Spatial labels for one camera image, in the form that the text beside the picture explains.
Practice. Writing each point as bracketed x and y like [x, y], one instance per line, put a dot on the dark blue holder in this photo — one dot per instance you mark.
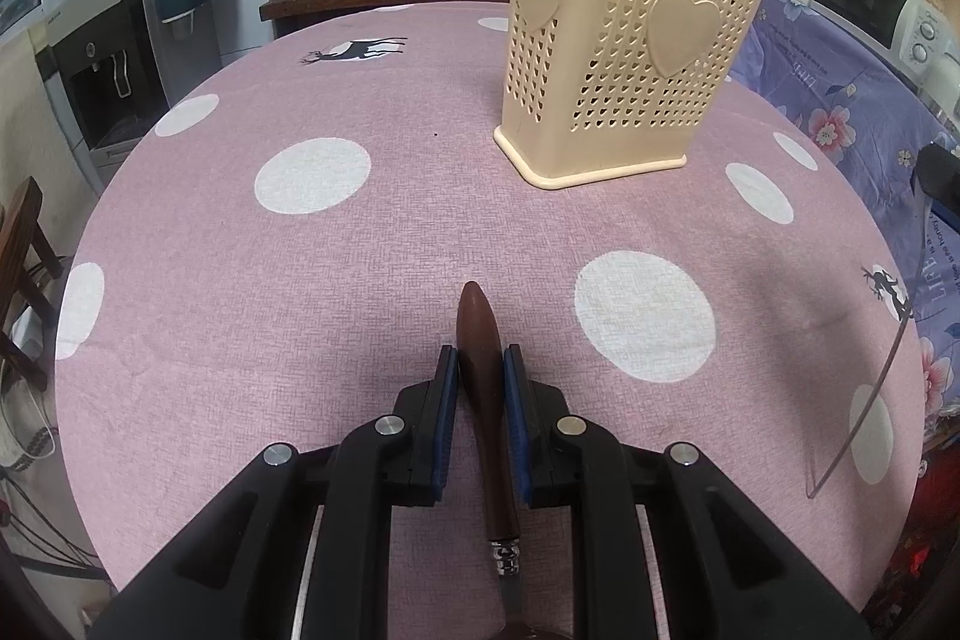
[191, 3]

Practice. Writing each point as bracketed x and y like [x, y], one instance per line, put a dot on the purple floral cloth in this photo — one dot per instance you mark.
[855, 108]

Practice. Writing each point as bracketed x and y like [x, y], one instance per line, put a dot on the dark wooden chair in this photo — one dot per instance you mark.
[22, 250]

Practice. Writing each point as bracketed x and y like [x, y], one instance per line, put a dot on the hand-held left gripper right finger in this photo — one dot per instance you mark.
[514, 415]

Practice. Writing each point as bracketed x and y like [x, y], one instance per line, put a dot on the water dispenser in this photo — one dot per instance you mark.
[112, 85]

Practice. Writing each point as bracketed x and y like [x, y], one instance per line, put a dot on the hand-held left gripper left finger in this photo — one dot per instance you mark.
[448, 415]

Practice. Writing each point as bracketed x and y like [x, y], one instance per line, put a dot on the pink polka-dot tablecloth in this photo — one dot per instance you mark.
[300, 310]

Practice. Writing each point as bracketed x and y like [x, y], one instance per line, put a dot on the beige perforated utensil basket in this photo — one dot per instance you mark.
[600, 85]

